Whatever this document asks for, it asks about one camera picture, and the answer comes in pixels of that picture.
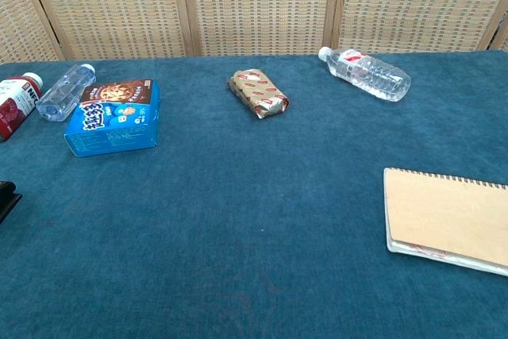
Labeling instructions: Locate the black stapler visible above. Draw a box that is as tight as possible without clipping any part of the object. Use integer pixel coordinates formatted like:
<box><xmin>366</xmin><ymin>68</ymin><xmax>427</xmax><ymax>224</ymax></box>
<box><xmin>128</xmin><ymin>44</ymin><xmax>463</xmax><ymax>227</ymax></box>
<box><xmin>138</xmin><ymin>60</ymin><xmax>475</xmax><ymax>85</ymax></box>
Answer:
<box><xmin>0</xmin><ymin>180</ymin><xmax>23</xmax><ymax>225</ymax></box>

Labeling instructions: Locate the large clear water bottle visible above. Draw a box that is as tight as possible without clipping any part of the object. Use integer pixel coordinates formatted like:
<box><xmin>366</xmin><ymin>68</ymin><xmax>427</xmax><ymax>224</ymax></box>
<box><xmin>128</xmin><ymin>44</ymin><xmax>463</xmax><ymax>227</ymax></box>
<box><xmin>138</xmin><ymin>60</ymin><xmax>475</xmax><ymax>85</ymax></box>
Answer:
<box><xmin>317</xmin><ymin>46</ymin><xmax>412</xmax><ymax>102</ymax></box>

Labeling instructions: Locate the small clear plastic bottle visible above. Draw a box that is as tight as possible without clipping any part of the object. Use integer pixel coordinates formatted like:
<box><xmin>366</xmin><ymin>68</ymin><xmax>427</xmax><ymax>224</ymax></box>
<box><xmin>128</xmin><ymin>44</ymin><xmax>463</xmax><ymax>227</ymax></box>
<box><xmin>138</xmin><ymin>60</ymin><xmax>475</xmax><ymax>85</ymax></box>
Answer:
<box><xmin>35</xmin><ymin>63</ymin><xmax>98</xmax><ymax>123</ymax></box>

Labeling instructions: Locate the tan spiral notebook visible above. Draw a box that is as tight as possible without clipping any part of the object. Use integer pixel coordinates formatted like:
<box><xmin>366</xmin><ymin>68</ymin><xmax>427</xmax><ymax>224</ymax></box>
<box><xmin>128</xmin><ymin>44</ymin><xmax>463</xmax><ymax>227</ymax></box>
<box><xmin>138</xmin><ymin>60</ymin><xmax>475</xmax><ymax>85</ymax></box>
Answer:
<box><xmin>383</xmin><ymin>167</ymin><xmax>508</xmax><ymax>277</ymax></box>

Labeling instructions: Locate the red juice bottle white cap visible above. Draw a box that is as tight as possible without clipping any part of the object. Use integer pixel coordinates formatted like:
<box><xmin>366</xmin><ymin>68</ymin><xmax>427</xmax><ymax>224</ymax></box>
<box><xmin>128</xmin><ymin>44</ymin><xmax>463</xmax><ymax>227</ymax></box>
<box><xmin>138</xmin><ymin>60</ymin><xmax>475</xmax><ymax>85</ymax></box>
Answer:
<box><xmin>0</xmin><ymin>71</ymin><xmax>44</xmax><ymax>143</ymax></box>

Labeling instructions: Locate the gold wrapped snack pack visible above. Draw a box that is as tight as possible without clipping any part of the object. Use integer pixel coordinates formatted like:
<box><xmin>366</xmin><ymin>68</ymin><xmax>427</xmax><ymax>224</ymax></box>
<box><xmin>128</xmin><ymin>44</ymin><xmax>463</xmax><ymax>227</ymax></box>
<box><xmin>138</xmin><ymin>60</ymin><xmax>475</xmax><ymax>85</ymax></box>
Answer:
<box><xmin>226</xmin><ymin>68</ymin><xmax>291</xmax><ymax>120</ymax></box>

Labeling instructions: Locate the blue tablecloth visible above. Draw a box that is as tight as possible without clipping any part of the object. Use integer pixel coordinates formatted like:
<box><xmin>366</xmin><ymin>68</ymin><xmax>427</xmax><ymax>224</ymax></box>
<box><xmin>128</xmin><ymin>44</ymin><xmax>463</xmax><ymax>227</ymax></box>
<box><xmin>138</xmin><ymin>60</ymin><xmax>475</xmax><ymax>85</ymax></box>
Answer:
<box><xmin>0</xmin><ymin>49</ymin><xmax>508</xmax><ymax>339</ymax></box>

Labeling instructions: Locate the blue chocolate cookie box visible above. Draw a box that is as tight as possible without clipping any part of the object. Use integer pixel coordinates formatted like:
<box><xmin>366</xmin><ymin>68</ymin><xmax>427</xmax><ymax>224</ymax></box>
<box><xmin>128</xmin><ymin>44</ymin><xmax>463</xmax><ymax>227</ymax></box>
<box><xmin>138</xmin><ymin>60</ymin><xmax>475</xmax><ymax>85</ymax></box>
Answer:
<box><xmin>63</xmin><ymin>78</ymin><xmax>162</xmax><ymax>158</ymax></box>

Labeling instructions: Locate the woven rattan screen panel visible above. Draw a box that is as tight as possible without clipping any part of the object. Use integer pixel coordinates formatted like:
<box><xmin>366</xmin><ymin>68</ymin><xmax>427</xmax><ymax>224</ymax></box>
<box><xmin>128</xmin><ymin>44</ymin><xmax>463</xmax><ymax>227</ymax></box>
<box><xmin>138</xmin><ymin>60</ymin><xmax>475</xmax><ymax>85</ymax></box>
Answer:
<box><xmin>21</xmin><ymin>0</ymin><xmax>196</xmax><ymax>61</ymax></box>
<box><xmin>0</xmin><ymin>0</ymin><xmax>66</xmax><ymax>65</ymax></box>
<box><xmin>332</xmin><ymin>0</ymin><xmax>508</xmax><ymax>54</ymax></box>
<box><xmin>179</xmin><ymin>0</ymin><xmax>343</xmax><ymax>57</ymax></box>

